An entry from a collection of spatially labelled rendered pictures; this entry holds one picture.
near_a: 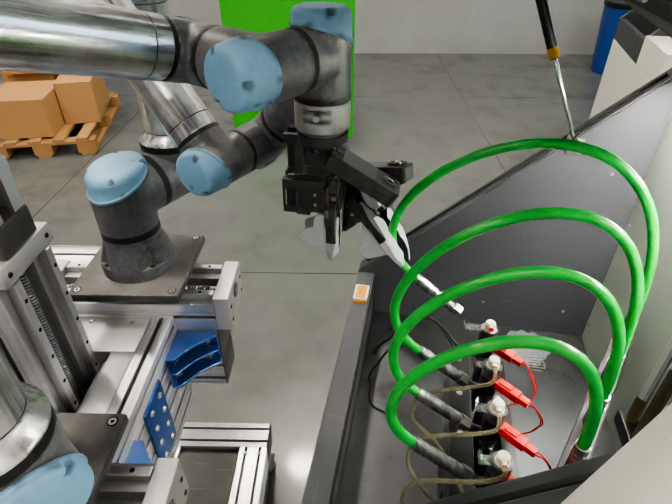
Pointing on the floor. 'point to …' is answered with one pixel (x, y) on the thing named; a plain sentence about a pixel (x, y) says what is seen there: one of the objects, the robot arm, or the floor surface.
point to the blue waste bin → (607, 32)
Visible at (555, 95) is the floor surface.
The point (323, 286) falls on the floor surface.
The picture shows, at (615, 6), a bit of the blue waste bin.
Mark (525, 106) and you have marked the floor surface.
